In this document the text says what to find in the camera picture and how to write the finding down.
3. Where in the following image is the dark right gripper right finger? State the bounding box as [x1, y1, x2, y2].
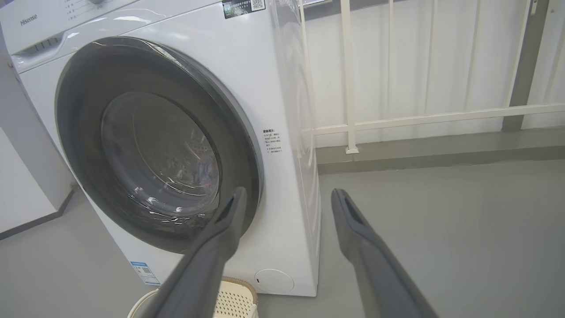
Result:
[331, 189, 437, 318]

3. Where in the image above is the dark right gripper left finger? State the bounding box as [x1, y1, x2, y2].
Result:
[139, 187, 248, 318]

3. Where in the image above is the dark round glass washer door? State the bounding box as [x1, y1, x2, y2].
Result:
[55, 37, 264, 254]

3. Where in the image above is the white front-load washing machine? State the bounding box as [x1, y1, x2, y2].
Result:
[0, 0, 322, 297]

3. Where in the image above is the cream perforated laundry basket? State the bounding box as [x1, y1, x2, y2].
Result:
[127, 276, 259, 318]

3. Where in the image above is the blue energy label sticker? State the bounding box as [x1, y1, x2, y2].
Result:
[130, 261, 161, 286]

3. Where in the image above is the round white filter cover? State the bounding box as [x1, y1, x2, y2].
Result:
[255, 269, 295, 293]

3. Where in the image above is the small black text sticker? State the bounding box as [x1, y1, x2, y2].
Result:
[263, 129, 283, 154]

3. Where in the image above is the white metal railing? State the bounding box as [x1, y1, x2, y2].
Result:
[298, 0, 565, 154]

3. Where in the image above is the black QR info sticker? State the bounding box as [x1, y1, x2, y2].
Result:
[222, 0, 266, 19]

